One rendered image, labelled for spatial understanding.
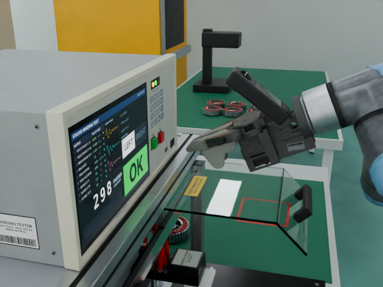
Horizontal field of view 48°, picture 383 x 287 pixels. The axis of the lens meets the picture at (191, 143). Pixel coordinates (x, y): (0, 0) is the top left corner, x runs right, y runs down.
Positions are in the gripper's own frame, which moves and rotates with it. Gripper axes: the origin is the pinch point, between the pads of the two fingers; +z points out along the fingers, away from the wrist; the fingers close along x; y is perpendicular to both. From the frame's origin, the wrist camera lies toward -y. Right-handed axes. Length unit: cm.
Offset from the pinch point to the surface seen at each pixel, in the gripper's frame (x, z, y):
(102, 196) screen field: -21.0, 6.7, -2.4
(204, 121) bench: 151, 46, 27
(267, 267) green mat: 28, 6, 45
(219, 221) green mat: 48, 21, 39
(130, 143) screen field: -10.5, 5.1, -5.9
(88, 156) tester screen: -23.8, 3.9, -8.6
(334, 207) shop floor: 211, 5, 129
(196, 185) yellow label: 8.5, 6.1, 10.7
